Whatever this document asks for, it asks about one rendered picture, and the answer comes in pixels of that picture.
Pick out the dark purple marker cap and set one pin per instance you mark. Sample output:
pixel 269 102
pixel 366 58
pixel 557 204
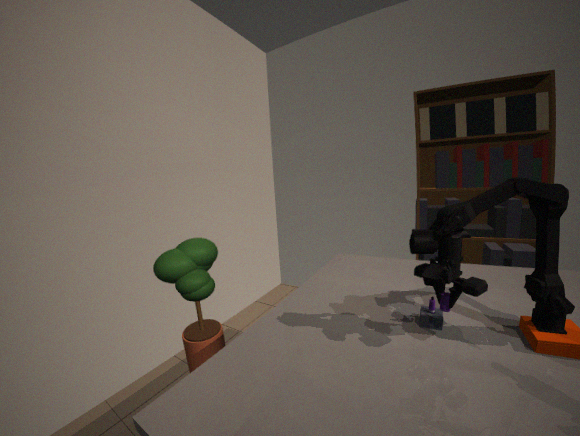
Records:
pixel 444 301

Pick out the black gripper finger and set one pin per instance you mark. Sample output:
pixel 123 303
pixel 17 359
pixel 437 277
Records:
pixel 454 295
pixel 439 291

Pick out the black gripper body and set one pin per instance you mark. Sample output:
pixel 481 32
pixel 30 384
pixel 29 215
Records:
pixel 472 286

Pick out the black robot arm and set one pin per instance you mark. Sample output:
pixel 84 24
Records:
pixel 548 203

